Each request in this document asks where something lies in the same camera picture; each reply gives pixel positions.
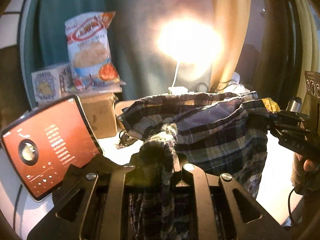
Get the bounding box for white desk lamp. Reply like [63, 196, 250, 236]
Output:
[157, 17, 224, 95]

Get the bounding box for plaid checkered pants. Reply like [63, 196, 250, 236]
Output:
[117, 90, 270, 240]

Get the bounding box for teal curtain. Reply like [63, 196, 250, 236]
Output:
[20, 0, 213, 106]

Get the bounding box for brown cardboard box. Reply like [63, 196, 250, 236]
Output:
[80, 93, 118, 139]

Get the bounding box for small illustrated white box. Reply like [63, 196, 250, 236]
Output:
[31, 62, 73, 103]

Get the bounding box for yellow curtain right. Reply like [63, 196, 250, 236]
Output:
[294, 0, 319, 105]

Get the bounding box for coiled black cable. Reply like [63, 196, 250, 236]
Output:
[118, 129, 138, 147]

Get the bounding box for stainless steel tumbler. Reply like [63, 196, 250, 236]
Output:
[286, 96, 302, 113]

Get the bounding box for tan plastic food container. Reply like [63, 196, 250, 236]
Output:
[114, 100, 135, 132]

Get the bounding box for yellow curtain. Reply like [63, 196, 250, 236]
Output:
[210, 0, 251, 92]
[294, 0, 319, 105]

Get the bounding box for gloved right hand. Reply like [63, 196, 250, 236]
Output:
[291, 153, 319, 195]

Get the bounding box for yellow curtain left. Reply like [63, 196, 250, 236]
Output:
[210, 0, 251, 92]

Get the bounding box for black folded garment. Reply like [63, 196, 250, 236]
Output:
[52, 154, 120, 205]

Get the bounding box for tablet with red screen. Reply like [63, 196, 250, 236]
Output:
[1, 94, 103, 201]

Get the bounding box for snack chips bag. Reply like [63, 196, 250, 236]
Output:
[65, 11, 121, 90]

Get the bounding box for yellow cartoon pouch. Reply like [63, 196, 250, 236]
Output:
[262, 98, 280, 112]

